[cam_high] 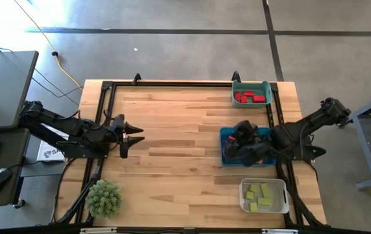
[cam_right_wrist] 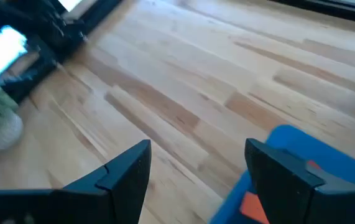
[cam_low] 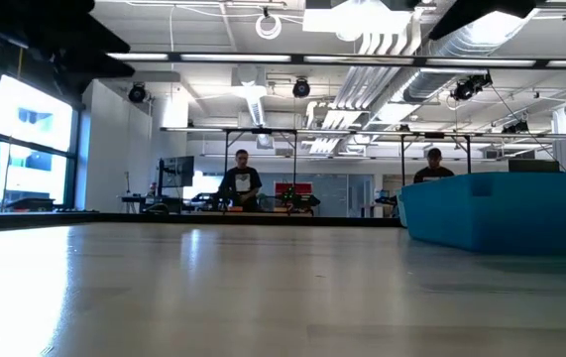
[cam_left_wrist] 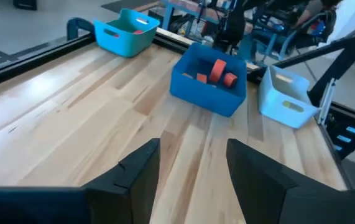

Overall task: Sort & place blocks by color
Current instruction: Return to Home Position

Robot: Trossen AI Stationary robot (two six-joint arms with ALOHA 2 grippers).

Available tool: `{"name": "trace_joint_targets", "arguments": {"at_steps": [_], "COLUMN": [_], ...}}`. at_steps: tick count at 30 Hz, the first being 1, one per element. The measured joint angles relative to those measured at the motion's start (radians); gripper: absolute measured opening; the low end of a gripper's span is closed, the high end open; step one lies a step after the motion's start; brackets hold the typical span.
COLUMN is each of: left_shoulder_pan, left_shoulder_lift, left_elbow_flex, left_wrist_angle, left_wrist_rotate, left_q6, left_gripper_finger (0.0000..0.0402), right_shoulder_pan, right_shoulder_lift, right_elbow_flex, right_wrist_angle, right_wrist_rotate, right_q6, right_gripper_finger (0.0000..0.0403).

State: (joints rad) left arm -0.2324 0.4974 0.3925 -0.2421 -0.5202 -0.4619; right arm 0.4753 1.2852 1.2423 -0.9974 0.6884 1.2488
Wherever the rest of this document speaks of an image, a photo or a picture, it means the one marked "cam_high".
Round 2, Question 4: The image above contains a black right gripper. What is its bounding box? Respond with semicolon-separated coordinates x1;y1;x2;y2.
223;120;272;167

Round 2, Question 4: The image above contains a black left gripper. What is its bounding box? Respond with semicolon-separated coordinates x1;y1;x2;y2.
107;113;146;159

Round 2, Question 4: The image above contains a blue plastic bin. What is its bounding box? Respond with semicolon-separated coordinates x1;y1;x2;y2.
219;126;277;168

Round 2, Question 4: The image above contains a teal plastic bin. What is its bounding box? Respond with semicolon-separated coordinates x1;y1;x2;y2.
231;80;274;109

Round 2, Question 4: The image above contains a green potted artificial plant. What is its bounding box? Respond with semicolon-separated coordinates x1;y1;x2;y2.
84;179;123;219

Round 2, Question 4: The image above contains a clear white plastic bin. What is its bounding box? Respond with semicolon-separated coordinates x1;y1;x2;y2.
238;177;290;215

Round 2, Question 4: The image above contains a white printed sheet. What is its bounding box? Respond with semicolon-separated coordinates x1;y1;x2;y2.
36;126;75;163

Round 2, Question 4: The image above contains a dark desk top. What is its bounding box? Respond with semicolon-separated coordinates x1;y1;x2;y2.
0;128;31;208

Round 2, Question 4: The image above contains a grey metal stand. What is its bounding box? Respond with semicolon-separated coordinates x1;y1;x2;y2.
347;89;371;191

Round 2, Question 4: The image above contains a grey desk top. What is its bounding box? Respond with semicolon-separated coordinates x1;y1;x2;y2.
0;50;40;131

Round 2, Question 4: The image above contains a black metal table frame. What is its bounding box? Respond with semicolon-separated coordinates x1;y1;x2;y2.
49;71;328;233

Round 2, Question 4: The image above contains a yellow floor cable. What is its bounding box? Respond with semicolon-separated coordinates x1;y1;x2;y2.
12;0;83;90

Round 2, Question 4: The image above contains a black floor cable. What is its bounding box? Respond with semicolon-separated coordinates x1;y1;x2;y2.
0;40;82;107

